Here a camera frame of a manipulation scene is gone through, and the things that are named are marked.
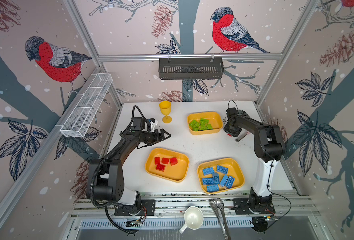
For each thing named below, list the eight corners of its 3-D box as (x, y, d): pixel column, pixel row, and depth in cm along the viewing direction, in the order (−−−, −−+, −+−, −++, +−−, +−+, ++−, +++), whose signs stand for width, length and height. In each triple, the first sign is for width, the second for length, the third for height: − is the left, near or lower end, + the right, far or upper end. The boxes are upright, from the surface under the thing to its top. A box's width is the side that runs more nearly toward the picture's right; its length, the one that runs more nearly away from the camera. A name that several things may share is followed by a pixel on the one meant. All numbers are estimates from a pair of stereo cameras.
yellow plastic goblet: (161, 123, 111) (159, 109, 99) (162, 114, 116) (160, 100, 104) (171, 123, 111) (170, 109, 99) (172, 114, 116) (171, 100, 104)
